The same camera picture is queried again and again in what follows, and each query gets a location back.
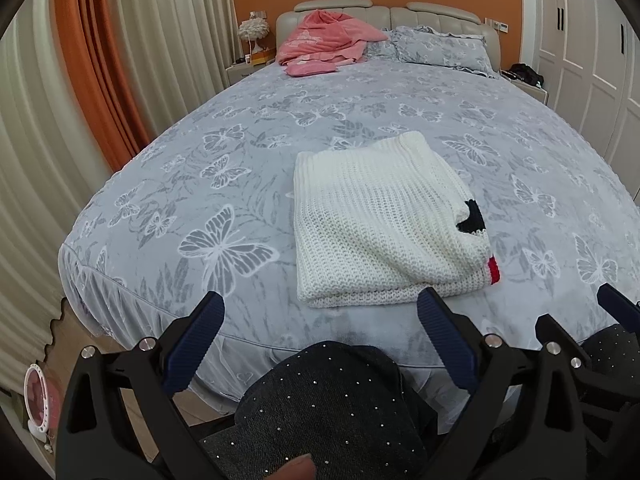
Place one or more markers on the left white nightstand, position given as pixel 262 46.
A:
pixel 239 71

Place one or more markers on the right white nightstand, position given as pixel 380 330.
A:
pixel 535 92

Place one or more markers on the white feather lamp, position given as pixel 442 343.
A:
pixel 252 30

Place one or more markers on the white wardrobe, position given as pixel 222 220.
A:
pixel 589 57

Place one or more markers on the white nightstand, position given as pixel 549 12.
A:
pixel 535 92
pixel 239 71

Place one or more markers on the black item on nightstand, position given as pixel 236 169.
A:
pixel 525 73

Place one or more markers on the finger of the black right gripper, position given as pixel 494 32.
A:
pixel 626 313
pixel 565 344

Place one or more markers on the small round white fan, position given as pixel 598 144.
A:
pixel 43 406

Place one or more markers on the cream and orange curtain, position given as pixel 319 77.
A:
pixel 86 85

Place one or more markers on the grey butterfly bedspread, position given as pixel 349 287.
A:
pixel 209 206

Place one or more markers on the person's hand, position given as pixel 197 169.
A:
pixel 299 468

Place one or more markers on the pink clothes pile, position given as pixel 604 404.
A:
pixel 324 41

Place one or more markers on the grey butterfly pillow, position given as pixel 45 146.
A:
pixel 423 45

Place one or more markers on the white red black knit sweater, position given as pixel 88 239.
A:
pixel 376 225

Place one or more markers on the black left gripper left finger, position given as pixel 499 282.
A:
pixel 119 419

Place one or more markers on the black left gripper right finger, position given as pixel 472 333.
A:
pixel 522 419

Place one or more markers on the beige leather headboard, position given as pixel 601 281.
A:
pixel 438 17

